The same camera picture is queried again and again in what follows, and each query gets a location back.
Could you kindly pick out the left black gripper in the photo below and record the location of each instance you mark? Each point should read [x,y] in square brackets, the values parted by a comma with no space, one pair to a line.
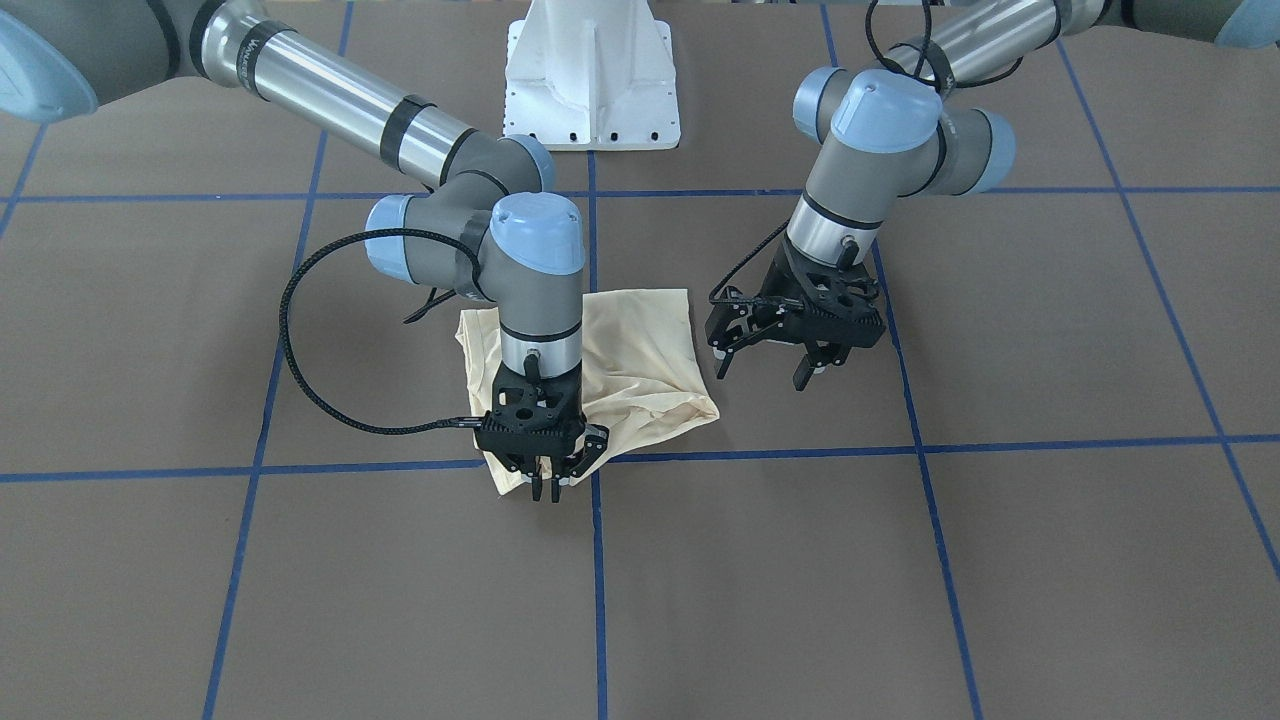
[737,331]

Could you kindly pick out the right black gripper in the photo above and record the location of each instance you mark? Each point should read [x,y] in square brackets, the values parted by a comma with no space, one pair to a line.
[594,443]

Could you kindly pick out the cream long-sleeve printed shirt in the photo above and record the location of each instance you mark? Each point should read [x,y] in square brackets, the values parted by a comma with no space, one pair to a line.
[640,379]

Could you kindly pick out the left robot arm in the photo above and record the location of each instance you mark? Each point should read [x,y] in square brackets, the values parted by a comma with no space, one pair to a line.
[884,134]

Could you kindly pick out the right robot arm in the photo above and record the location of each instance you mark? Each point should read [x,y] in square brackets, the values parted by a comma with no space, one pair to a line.
[491,227]

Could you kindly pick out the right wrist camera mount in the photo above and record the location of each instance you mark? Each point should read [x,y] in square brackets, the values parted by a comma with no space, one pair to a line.
[518,404]

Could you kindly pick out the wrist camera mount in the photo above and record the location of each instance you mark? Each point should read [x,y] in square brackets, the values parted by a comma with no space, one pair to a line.
[821,303]
[518,404]

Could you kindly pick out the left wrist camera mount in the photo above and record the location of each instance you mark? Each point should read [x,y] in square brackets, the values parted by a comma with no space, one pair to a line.
[821,303]

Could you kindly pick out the white camera post base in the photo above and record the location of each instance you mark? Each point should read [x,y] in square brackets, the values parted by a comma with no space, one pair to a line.
[592,75]

